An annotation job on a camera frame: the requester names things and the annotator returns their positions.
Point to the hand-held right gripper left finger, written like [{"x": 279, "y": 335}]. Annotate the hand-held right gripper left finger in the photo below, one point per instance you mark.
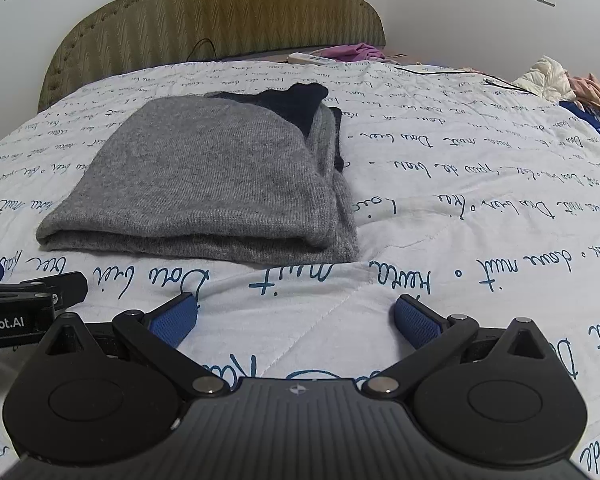
[{"x": 174, "y": 321}]

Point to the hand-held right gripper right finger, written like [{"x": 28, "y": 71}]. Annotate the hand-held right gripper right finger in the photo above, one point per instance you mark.
[{"x": 416, "y": 324}]

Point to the grey sweater with navy sleeves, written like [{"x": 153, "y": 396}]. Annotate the grey sweater with navy sleeves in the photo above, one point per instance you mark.
[{"x": 205, "y": 175}]

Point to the white quilt with blue script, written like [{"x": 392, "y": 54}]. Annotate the white quilt with blue script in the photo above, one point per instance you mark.
[{"x": 455, "y": 185}]

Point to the blue cloth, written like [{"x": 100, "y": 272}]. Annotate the blue cloth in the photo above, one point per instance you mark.
[{"x": 592, "y": 122}]

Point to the white puffy jacket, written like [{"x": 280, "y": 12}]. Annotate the white puffy jacket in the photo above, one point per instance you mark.
[{"x": 545, "y": 77}]

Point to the purple cloth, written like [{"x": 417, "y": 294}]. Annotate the purple cloth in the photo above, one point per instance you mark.
[{"x": 352, "y": 52}]

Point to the white power strip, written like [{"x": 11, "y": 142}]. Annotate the white power strip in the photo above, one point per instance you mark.
[{"x": 307, "y": 58}]

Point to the pink cloth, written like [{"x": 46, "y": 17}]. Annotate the pink cloth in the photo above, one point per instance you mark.
[{"x": 595, "y": 90}]

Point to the olive padded headboard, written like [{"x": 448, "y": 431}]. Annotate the olive padded headboard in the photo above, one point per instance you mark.
[{"x": 220, "y": 10}]

